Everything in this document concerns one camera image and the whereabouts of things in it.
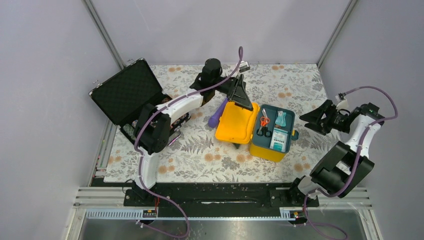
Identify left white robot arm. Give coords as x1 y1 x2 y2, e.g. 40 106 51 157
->
134 58 253 206

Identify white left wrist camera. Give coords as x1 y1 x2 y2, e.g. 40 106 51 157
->
238 61 251 73

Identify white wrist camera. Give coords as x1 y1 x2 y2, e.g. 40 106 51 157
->
238 61 251 73
335 93 349 111

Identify purple flashlight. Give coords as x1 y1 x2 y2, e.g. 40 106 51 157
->
207 98 228 128

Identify black poker chip case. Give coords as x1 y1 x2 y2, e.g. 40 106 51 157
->
89 58 190 154

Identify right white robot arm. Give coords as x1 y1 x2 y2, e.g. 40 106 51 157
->
286 99 384 206

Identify teal divided tray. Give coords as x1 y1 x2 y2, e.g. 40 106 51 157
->
250 104 299 154

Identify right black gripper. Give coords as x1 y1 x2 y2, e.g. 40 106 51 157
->
298 99 350 136

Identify orange handled scissors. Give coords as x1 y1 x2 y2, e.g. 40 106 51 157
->
260 108 270 127

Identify yellow plastic box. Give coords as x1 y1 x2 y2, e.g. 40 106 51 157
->
215 102 287 162

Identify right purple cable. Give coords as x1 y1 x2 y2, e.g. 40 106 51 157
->
303 85 399 240

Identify black mounting base plate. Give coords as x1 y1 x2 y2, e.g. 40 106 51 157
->
123 183 319 218

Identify gauze dressing packet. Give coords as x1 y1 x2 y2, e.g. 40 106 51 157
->
269 128 289 152

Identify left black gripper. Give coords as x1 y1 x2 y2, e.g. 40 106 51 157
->
211 73 253 110

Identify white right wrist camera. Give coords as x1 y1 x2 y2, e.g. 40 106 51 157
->
335 93 349 111

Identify black handled scissors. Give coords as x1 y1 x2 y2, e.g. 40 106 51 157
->
256 125 272 138

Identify purple cable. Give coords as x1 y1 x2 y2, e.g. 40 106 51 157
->
303 85 399 240
133 46 245 239

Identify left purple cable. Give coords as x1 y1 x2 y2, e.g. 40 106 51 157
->
133 46 245 239

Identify teal packet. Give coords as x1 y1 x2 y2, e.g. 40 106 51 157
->
275 110 287 127

